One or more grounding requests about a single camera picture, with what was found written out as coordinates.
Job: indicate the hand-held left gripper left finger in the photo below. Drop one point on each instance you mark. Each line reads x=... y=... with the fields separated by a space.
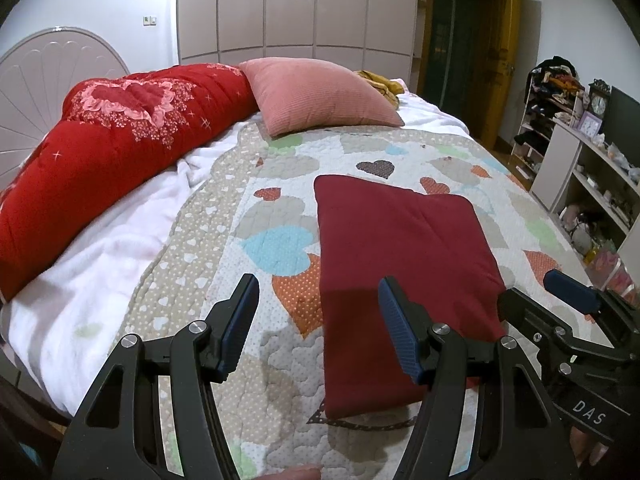
x=237 y=330

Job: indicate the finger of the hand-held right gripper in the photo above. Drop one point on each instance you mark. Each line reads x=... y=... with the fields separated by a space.
x=570 y=290
x=525 y=310

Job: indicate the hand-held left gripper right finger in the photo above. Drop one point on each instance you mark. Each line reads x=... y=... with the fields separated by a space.
x=400 y=330

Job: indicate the maroon sweater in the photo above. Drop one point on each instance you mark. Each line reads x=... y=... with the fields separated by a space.
x=400 y=240

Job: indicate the person's right hand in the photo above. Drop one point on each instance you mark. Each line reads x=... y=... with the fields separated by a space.
x=587 y=452

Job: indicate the person's left hand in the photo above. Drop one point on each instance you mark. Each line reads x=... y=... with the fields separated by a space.
x=295 y=475

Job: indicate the pink packets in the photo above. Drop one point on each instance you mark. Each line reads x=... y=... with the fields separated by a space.
x=612 y=267

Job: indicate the heart patterned quilted bedspread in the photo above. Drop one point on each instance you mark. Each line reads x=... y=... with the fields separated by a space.
x=280 y=210

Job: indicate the white shelf unit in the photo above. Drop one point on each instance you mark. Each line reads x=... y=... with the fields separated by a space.
x=560 y=160

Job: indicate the clear plastic bag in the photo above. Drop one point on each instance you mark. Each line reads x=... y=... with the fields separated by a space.
x=619 y=156

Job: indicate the white fleece blanket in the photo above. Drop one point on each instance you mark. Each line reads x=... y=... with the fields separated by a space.
x=90 y=270

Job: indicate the purple square clock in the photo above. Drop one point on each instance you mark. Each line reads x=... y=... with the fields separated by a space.
x=590 y=124

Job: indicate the dark television screen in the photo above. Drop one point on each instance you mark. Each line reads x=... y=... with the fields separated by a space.
x=625 y=115

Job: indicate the white shoe rack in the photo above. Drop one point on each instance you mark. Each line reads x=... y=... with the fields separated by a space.
x=545 y=105

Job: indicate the ornate table clock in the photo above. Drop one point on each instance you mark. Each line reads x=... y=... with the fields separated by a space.
x=598 y=104

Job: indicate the red floral quilt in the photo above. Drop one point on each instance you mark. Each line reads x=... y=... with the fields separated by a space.
x=100 y=160

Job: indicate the yellow wooden door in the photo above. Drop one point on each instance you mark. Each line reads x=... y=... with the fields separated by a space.
x=500 y=70

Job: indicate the yellow cloth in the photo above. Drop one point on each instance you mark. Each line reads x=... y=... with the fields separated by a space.
x=380 y=82

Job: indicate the white headboard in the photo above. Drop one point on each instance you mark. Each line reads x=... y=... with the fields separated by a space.
x=50 y=75

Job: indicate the beige wardrobe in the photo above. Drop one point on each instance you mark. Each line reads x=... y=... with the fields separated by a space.
x=290 y=10

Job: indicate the white wall switch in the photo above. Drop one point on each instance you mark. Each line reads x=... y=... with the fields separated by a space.
x=149 y=20

